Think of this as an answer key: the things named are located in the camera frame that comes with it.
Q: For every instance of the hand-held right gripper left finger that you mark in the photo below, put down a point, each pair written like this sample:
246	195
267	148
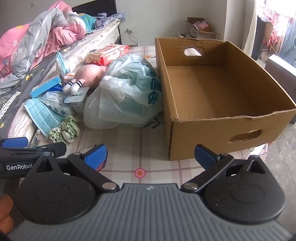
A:
94	156

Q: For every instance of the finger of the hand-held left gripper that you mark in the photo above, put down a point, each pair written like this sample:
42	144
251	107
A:
13	141
46	148

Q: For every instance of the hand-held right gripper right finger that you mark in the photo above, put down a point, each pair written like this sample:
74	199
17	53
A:
205	155

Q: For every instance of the large brown cardboard box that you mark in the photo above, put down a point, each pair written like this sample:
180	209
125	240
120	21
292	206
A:
208	92

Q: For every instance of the pink plush toy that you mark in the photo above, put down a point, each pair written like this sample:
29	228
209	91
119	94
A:
92	73

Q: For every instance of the person's left hand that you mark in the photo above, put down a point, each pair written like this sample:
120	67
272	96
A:
5	208

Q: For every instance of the teal towel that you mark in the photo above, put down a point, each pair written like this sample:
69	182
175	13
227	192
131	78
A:
41	115

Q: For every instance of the grey printed blanket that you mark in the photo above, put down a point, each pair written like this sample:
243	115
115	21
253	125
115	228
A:
13	99

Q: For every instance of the white blue tissue pack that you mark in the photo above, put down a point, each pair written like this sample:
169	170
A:
54	102

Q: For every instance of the white pack with blue lid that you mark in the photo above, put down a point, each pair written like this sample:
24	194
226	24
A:
78	104

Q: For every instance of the blue carton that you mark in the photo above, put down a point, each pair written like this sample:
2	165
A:
46	87

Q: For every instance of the translucent plastic bag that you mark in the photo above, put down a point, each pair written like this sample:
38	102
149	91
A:
120	99

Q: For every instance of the red white wet wipes pack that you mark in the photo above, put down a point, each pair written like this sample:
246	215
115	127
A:
108	52

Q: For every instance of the pink grey quilt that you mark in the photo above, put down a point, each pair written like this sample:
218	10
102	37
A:
34	37

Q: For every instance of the white board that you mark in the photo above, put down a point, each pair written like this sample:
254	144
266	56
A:
282	67

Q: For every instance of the small open cardboard box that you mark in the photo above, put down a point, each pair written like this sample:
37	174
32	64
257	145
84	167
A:
203	32

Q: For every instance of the dark hanging garment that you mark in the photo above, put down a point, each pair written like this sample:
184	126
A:
259	39

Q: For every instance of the blue purple cloth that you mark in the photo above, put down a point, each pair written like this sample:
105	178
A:
111	19

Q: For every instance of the blue hanging garment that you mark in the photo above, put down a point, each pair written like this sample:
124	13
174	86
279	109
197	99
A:
289	44

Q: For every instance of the white curtain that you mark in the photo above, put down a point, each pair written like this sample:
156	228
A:
249	23

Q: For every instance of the pink hanging clothes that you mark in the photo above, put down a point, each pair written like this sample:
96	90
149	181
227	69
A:
275	25

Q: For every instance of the black bed headboard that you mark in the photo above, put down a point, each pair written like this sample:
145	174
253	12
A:
97	5

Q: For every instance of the white wall socket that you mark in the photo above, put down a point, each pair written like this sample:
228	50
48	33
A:
130	30

